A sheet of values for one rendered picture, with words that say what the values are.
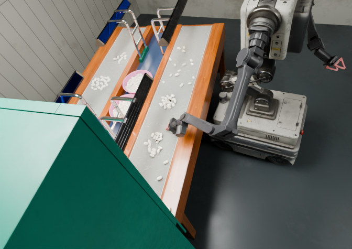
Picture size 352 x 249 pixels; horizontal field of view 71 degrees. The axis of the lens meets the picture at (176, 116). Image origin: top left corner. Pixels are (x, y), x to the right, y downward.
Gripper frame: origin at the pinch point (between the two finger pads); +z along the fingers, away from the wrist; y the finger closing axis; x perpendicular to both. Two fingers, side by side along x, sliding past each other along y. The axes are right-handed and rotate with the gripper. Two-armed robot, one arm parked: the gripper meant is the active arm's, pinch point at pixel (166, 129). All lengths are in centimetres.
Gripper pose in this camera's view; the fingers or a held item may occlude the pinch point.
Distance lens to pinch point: 173.9
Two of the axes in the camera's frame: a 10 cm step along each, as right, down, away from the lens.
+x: 7.6, 5.1, 4.0
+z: -6.0, 3.1, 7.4
